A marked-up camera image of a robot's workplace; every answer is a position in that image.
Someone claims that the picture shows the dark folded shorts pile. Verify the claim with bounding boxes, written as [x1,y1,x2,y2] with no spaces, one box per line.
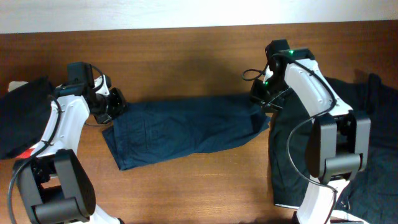
[267,73,398,224]

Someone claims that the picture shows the black folded garment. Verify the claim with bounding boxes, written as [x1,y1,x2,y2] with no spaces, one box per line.
[1,77,54,160]

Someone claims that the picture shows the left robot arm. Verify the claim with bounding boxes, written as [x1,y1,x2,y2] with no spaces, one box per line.
[9,75,126,223]

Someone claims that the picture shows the navy blue shorts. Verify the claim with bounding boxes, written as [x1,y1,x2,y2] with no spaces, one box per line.
[102,94,271,170]

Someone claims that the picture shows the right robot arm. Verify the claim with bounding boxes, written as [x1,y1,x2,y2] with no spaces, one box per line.
[250,39,371,223]

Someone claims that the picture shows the red folded garment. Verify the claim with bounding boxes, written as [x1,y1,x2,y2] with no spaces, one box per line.
[17,148,34,159]

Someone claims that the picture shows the white folded garment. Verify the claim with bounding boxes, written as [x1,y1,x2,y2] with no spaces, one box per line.
[7,81,27,92]

